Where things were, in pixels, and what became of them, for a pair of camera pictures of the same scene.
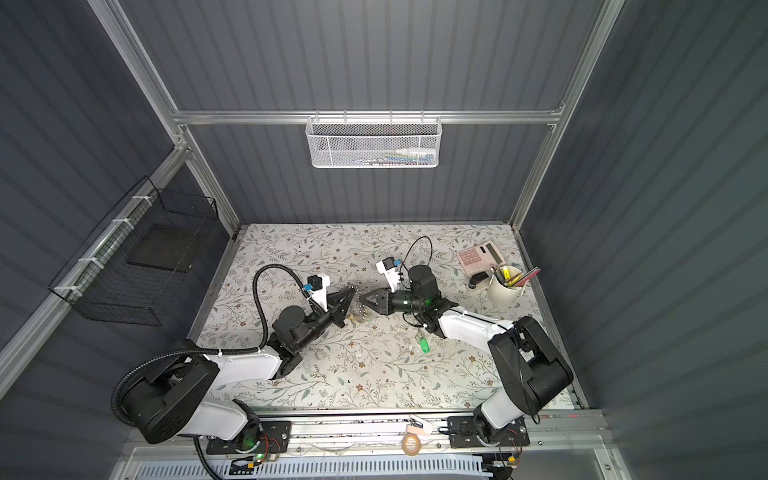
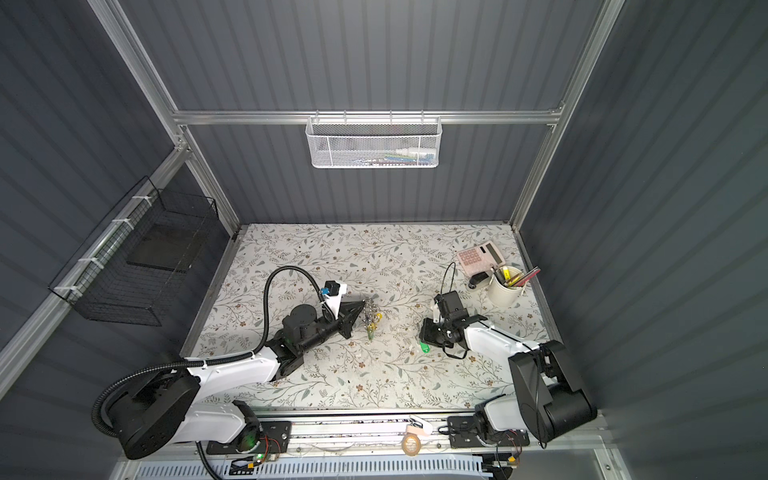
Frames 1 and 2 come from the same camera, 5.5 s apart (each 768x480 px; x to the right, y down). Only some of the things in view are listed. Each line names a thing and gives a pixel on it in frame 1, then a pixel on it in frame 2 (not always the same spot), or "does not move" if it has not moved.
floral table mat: x=373 y=360 does not move
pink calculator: x=481 y=258 does not move
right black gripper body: x=388 y=294 → x=435 y=332
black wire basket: x=139 y=256 does not move
